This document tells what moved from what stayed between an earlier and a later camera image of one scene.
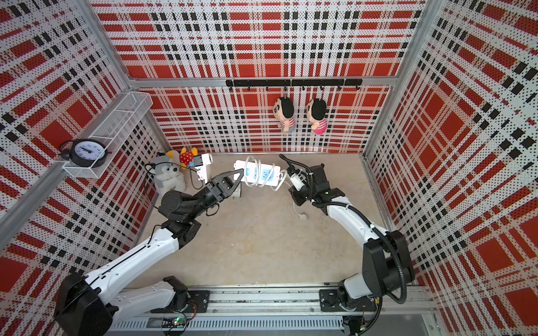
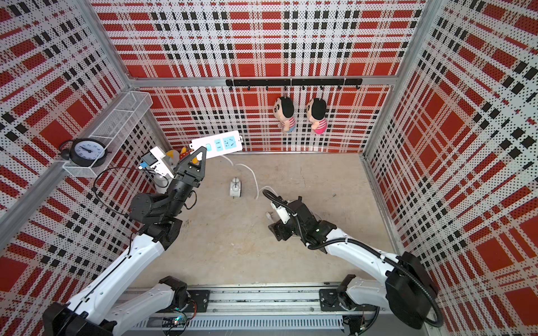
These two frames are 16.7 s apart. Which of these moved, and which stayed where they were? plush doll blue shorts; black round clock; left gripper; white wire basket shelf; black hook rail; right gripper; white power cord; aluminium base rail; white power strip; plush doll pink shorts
Moved: white power strip; left gripper; white power cord; right gripper
Stayed: aluminium base rail; plush doll pink shorts; black hook rail; black round clock; plush doll blue shorts; white wire basket shelf
